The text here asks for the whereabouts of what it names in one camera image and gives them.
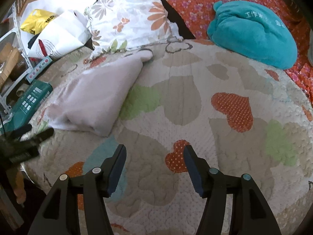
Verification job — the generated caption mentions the light blue flat box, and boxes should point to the light blue flat box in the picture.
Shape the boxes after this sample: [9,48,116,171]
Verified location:
[26,56,52,83]

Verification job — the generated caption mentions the red floral blanket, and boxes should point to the red floral blanket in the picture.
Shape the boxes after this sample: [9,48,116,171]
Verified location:
[164,0,312,98]

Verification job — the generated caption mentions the teal plush towel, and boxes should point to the teal plush towel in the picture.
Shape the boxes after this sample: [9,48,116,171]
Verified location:
[207,1,298,70]

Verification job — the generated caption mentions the white red plastic bag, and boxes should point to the white red plastic bag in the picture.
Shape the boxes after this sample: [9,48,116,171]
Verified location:
[28,11,91,61]

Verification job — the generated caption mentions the floral white pillow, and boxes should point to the floral white pillow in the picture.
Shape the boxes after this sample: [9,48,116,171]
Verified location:
[84,0,182,60]

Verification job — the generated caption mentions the teal cardboard box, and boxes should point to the teal cardboard box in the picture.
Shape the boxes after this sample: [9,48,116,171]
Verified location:
[1,80,53,134]

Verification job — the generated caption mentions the white grey small garment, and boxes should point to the white grey small garment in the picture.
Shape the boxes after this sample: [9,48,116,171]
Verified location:
[45,49,153,137]

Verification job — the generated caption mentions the yellow bag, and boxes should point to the yellow bag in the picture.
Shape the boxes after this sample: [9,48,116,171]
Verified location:
[20,9,58,35]

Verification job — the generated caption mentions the heart pattern quilt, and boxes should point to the heart pattern quilt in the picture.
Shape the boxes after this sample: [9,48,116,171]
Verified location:
[24,40,312,234]

